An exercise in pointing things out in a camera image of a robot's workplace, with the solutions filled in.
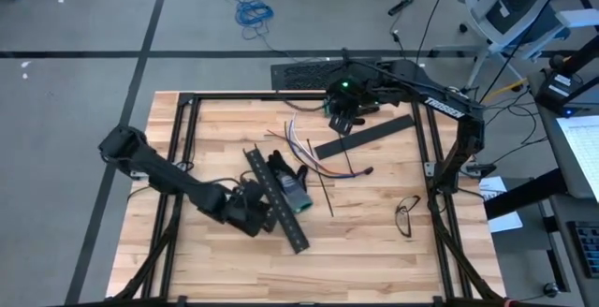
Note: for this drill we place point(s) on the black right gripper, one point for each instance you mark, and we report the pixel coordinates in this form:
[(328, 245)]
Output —
[(351, 92)]

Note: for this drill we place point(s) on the white paper sheet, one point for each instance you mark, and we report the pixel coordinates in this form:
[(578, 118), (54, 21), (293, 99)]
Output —
[(505, 223)]

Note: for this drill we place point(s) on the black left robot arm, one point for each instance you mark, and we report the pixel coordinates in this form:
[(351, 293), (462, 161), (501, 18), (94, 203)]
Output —
[(159, 176)]

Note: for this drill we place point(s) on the black duct cover strip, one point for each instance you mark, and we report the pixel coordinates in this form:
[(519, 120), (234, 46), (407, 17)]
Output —
[(365, 136)]

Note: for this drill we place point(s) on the grey black glove green cuff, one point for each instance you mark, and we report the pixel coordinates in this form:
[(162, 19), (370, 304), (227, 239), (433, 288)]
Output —
[(292, 187)]

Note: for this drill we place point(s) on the black stand pole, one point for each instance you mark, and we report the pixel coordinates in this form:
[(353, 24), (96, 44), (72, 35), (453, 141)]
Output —
[(580, 56)]

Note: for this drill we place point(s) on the clear safety glasses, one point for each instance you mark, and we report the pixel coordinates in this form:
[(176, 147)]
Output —
[(402, 220)]

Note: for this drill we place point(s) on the all black glove green cuff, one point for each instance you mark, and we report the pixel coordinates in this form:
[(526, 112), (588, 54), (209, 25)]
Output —
[(358, 121)]

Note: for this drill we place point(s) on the black labelled device box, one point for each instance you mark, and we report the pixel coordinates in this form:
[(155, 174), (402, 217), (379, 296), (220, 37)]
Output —
[(557, 89)]

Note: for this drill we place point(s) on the black power strip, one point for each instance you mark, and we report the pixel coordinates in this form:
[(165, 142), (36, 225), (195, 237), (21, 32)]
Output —
[(401, 6)]

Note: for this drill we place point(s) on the laptop with white screen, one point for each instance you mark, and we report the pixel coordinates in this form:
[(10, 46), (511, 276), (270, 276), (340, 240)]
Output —
[(582, 152)]

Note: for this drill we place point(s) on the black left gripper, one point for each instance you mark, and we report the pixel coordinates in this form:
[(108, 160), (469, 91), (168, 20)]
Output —
[(245, 213)]

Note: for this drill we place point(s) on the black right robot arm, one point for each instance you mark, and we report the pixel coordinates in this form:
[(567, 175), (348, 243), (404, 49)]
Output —
[(449, 106)]

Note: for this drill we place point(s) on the black keyboard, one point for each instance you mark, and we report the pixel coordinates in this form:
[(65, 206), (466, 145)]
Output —
[(299, 75), (587, 251)]

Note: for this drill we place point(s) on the black desk beam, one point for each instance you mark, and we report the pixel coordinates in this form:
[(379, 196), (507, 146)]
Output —
[(524, 194)]

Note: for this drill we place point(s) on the yellow tube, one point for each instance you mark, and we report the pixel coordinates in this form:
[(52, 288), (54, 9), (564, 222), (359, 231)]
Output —
[(507, 89)]

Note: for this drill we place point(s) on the grey mesh office chair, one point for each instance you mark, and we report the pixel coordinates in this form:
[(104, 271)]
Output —
[(515, 17)]

